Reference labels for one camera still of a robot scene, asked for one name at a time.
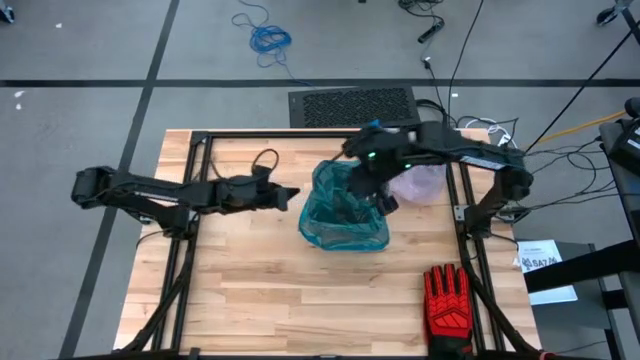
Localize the black cord with plug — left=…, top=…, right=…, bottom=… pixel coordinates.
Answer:
left=398, top=0, right=446, bottom=45

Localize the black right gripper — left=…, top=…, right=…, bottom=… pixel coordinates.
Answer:
left=342, top=125, right=426, bottom=217

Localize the white printed sheet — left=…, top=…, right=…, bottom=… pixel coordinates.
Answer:
left=513, top=238, right=580, bottom=307

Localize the yellow cable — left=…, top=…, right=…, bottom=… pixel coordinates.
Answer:
left=524, top=110, right=628, bottom=151

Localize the pink trash bag blue drawstring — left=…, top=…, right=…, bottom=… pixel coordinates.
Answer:
left=367, top=118, right=449, bottom=206

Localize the blue coiled cable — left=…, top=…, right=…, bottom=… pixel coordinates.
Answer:
left=230, top=0, right=315, bottom=87

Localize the brown trash bin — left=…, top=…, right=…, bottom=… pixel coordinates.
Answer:
left=319, top=194, right=374, bottom=236

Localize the black cord white plug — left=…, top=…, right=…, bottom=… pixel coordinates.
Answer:
left=421, top=43, right=441, bottom=96

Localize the teal trash bag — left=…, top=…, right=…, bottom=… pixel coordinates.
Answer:
left=298, top=158, right=391, bottom=253

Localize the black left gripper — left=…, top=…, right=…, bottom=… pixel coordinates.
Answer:
left=214, top=169, right=302, bottom=212

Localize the black aluminium frame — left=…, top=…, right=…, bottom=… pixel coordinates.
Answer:
left=112, top=128, right=544, bottom=360

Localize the chair caster wheel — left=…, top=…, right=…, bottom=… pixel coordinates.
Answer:
left=595, top=0, right=640, bottom=27

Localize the red work glove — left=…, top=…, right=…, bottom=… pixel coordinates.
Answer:
left=422, top=263, right=475, bottom=360

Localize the black perforated floor grate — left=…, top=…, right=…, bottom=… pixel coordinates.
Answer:
left=288, top=84, right=423, bottom=130

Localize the black equipment case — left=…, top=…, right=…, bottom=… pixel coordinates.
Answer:
left=598, top=96, right=640, bottom=177

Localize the thin black hanging cable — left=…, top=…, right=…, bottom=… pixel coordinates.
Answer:
left=447, top=0, right=486, bottom=96

